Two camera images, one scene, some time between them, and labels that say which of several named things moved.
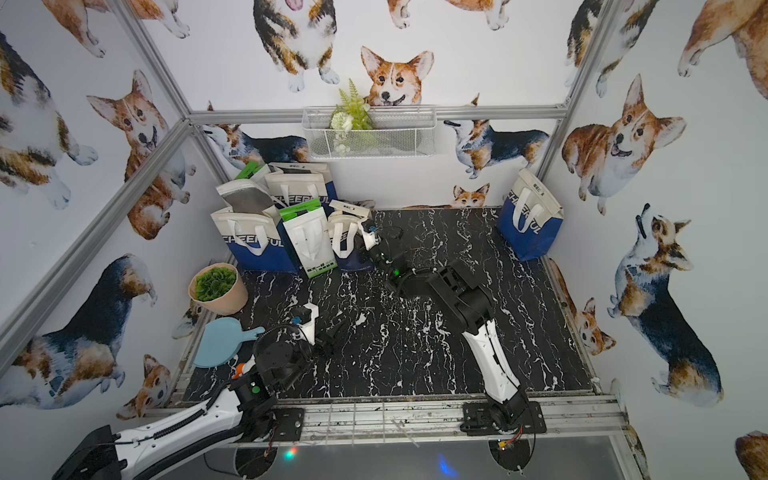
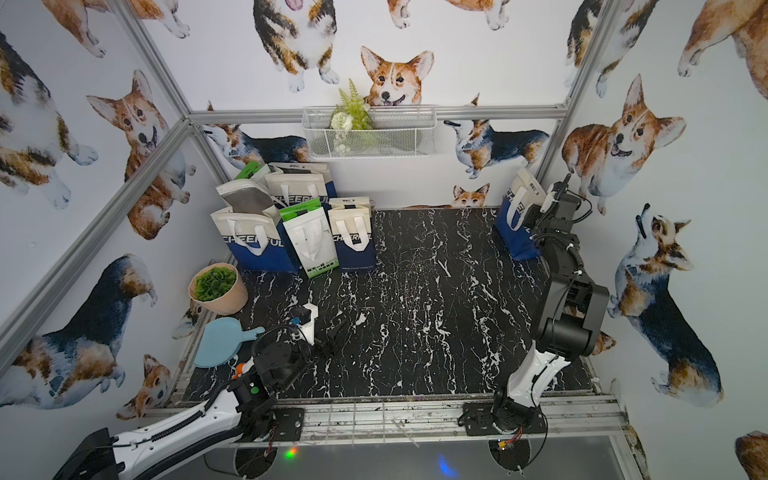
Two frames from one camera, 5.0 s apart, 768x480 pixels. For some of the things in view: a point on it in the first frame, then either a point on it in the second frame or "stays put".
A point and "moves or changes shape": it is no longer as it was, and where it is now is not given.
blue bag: [529, 218] stays put
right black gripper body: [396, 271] -> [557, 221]
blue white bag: [292, 182] stays put
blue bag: [348, 255] moves or changes shape
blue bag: [252, 230] stays put
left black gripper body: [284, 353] stays put
